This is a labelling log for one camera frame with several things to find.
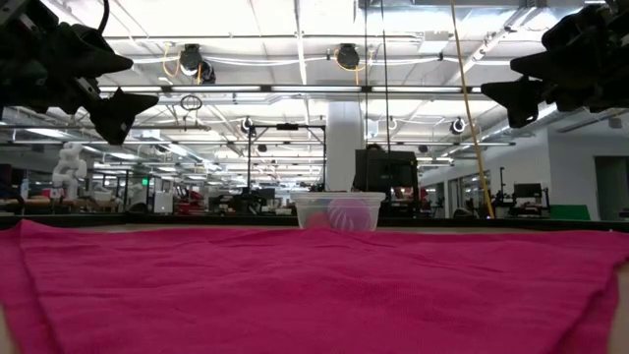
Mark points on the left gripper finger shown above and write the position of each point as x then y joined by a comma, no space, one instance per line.
96,54
120,113

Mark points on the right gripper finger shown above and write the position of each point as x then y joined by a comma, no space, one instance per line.
555,64
521,100

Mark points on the purple white-striped toy vegetable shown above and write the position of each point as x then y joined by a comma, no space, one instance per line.
350,215

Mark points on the small pink toy fruit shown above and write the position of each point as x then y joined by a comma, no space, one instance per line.
317,220

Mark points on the clear plastic tupperware container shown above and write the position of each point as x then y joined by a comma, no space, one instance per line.
302,204

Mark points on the white robot figure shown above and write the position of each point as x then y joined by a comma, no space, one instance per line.
69,169

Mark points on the small black monitor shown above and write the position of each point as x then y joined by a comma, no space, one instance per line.
527,190

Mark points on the white cabinet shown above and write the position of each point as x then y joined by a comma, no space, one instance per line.
163,201

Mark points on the long ceiling light bar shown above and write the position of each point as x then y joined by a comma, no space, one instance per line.
216,88

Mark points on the red machine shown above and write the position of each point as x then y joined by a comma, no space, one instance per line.
189,200

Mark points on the green board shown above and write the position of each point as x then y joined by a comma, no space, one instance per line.
570,212

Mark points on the dark door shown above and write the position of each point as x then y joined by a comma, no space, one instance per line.
611,187

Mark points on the black computer monitor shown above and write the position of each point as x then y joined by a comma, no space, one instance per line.
385,169

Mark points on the white building column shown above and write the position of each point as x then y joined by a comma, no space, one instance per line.
344,133

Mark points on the magenta cloth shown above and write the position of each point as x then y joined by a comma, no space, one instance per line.
314,295

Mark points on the silver ventilation duct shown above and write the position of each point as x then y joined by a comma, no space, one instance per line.
491,135

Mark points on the black table edge rail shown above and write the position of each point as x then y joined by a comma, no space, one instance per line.
196,220

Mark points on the black metal stand frame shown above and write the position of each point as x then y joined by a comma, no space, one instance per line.
249,157

